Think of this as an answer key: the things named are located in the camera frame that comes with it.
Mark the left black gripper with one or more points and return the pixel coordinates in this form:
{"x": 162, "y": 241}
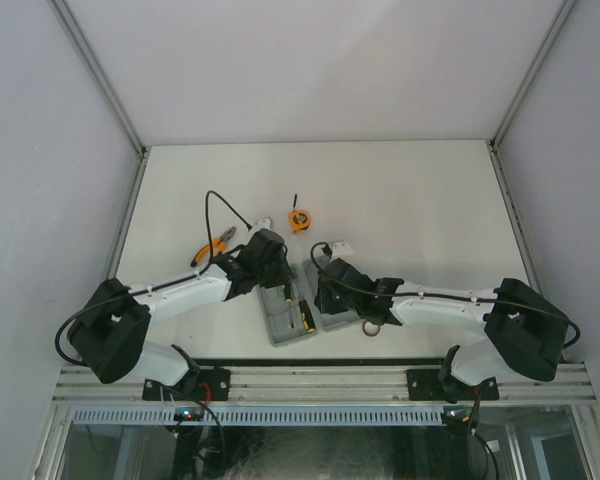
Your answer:
{"x": 284, "y": 274}

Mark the black yellow screwdriver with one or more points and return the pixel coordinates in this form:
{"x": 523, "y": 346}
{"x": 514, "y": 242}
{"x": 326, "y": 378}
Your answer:
{"x": 288, "y": 296}
{"x": 306, "y": 316}

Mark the aluminium frame post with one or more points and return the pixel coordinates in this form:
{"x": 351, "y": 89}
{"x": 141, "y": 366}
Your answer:
{"x": 534, "y": 69}
{"x": 87, "y": 55}

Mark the aluminium front rail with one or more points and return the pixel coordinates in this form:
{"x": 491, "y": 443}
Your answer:
{"x": 329, "y": 385}

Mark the orange black pliers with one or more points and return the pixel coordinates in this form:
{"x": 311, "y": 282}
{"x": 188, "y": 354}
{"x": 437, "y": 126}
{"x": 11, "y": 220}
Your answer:
{"x": 219, "y": 245}

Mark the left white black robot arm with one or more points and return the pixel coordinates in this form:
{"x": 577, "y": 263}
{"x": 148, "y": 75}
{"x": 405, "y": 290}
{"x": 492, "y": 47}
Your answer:
{"x": 109, "y": 334}

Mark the left aluminium frame post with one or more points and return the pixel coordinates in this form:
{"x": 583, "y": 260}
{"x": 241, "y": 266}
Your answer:
{"x": 87, "y": 55}

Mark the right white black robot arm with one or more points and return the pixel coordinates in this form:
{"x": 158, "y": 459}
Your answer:
{"x": 519, "y": 330}

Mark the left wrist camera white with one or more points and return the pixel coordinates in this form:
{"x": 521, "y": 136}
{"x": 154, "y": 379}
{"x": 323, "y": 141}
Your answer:
{"x": 264, "y": 223}

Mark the orange tape measure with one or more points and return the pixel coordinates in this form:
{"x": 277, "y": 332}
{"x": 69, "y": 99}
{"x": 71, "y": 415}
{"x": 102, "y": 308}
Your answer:
{"x": 300, "y": 221}

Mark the grey plastic tool case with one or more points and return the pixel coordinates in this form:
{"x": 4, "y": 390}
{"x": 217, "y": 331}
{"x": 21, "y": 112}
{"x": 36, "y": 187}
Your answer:
{"x": 305, "y": 285}

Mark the blue slotted cable duct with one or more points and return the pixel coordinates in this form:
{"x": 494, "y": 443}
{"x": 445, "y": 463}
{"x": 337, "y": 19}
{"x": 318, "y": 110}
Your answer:
{"x": 267, "y": 416}

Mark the right aluminium frame post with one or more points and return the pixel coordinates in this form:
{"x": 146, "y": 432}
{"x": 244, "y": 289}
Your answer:
{"x": 534, "y": 69}

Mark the black tape roll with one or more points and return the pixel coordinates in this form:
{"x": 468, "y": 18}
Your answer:
{"x": 371, "y": 330}

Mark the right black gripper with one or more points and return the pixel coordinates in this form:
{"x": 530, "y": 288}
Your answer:
{"x": 324, "y": 303}

